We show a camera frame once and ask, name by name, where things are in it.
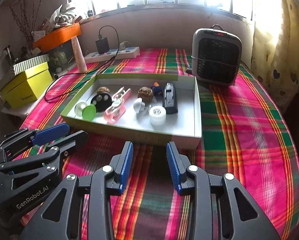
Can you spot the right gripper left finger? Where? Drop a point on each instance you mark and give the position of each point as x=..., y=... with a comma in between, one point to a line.
x=121, y=163

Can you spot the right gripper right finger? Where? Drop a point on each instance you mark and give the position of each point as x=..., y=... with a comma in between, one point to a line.
x=177, y=164

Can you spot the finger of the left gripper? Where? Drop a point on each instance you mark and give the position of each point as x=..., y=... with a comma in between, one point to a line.
x=66, y=146
x=16, y=143

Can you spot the green white spool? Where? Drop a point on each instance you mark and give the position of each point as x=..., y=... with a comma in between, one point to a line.
x=85, y=111

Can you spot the pink white clip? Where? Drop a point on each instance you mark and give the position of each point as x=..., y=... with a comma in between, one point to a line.
x=113, y=113
x=122, y=94

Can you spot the black round disc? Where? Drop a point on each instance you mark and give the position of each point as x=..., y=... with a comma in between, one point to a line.
x=102, y=101

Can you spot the walnut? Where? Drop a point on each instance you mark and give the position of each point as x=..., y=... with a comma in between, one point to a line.
x=102, y=90
x=146, y=94

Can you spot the white round spool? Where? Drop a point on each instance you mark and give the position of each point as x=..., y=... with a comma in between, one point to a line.
x=157, y=115

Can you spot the white round knob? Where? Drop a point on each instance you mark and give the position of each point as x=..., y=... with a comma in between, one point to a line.
x=139, y=106

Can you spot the black battery charger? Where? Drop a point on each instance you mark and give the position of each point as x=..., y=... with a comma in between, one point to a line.
x=170, y=99

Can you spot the small orange blue toy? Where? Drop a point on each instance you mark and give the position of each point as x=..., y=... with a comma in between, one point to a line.
x=156, y=89

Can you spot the yellow green box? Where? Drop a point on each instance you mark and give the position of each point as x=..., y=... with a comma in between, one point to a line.
x=27, y=86

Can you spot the white green-edged tray box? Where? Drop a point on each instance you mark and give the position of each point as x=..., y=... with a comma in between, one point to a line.
x=184, y=128

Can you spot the striped white green box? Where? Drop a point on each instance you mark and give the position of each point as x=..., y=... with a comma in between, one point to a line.
x=27, y=64

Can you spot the plaid pink green bedspread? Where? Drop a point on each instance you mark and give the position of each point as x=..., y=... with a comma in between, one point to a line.
x=243, y=132

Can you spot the pink white lotion tube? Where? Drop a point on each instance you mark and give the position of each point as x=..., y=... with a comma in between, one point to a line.
x=78, y=55

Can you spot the white power strip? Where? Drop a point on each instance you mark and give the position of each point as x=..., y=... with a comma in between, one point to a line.
x=128, y=53

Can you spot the black charger adapter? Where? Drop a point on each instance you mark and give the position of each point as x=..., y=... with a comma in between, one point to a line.
x=102, y=45

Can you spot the white plug in strip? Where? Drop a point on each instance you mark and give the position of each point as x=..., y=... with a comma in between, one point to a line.
x=125, y=44

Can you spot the orange tray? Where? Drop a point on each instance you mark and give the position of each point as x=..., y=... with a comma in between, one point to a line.
x=57, y=37

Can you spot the dried red branches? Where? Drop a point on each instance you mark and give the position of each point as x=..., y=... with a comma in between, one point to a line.
x=25, y=15

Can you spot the grey black space heater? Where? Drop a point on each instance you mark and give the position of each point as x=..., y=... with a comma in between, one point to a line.
x=216, y=56

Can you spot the white artificial flowers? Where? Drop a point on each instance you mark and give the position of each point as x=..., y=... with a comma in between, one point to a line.
x=63, y=16

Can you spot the yellow patterned curtain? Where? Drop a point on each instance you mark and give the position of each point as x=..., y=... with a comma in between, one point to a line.
x=275, y=54

